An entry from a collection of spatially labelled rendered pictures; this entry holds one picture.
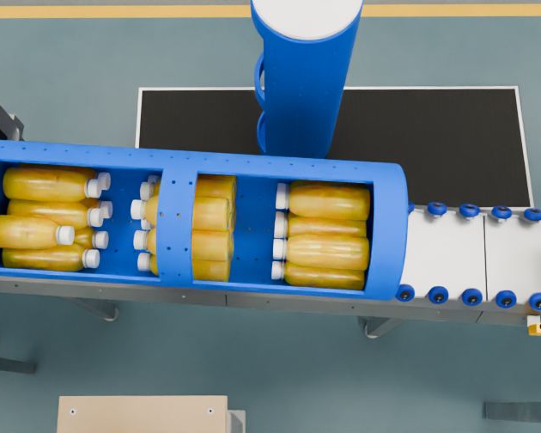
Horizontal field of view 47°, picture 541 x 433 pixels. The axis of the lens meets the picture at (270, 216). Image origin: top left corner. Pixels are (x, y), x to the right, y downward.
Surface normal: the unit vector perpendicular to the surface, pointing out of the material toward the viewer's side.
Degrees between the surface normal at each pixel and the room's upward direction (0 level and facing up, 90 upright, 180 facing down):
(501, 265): 0
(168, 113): 0
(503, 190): 0
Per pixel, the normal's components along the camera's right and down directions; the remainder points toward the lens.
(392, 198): 0.01, -0.44
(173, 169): 0.03, -0.66
